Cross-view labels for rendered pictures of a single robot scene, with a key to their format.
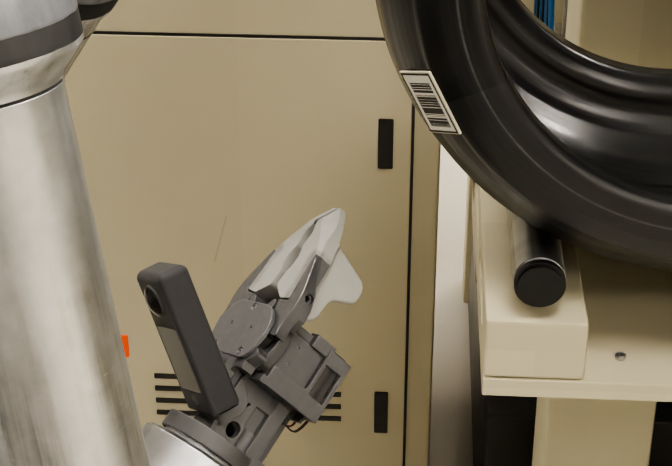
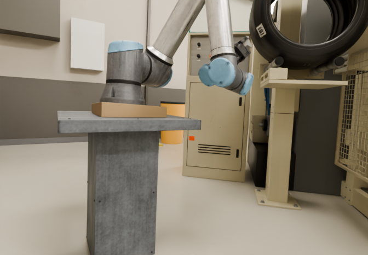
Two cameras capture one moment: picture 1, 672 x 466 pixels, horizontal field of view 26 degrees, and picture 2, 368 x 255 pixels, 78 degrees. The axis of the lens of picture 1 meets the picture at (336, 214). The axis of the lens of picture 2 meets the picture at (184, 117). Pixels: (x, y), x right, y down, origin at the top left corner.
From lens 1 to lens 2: 89 cm
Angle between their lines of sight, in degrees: 25
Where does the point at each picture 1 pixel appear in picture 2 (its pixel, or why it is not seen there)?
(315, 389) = (245, 53)
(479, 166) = (268, 41)
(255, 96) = (219, 93)
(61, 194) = not seen: outside the picture
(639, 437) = (289, 134)
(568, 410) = (276, 128)
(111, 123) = (196, 97)
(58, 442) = not seen: outside the picture
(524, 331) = (276, 69)
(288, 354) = (241, 47)
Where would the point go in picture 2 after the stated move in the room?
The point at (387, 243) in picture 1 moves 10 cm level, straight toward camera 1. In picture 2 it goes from (240, 120) to (240, 120)
